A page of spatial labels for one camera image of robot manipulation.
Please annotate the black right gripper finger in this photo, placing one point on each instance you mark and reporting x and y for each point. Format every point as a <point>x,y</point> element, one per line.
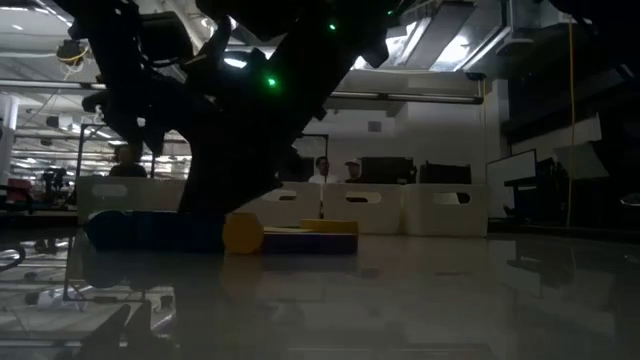
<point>215,190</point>

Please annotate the yellow cylinder block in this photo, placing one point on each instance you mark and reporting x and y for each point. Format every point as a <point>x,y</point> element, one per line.
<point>243,233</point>

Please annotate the large blue block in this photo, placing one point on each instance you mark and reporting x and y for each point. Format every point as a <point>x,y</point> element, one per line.
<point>175,232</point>

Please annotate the blue cylinder block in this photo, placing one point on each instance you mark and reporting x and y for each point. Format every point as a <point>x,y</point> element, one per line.
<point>107,230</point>

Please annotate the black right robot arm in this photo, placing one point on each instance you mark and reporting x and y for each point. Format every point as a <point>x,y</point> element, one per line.
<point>325,50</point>

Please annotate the black background robot arm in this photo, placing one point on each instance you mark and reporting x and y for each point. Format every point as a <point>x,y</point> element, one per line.
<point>52,180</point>

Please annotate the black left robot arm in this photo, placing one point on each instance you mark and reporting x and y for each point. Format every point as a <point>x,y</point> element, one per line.
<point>110,60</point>

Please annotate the white plastic bin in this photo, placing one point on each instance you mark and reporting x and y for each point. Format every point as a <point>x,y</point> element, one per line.
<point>172,197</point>
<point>305,210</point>
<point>150,197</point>
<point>425,220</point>
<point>385,215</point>

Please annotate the person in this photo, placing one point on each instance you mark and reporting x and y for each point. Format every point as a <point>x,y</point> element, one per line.
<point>354,171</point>
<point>322,172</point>
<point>127,165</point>

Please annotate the purple block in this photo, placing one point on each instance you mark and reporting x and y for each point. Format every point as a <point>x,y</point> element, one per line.
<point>310,243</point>

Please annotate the long yellow block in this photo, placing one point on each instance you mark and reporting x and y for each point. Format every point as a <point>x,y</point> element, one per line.
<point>330,226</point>

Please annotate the red background box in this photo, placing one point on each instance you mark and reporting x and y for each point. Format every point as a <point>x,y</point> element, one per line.
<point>20,190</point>

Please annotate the black monitor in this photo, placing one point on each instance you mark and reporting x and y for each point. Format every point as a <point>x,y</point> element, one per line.
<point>445,175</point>
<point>390,171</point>

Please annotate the horizontal ceiling pipe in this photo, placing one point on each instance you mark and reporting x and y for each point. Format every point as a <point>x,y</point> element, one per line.
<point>430,98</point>

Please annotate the whiteboard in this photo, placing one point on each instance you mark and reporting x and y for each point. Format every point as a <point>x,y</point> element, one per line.
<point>510,185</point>

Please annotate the black frame stand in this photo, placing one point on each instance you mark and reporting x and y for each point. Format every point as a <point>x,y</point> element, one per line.
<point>320,135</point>
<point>79,150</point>

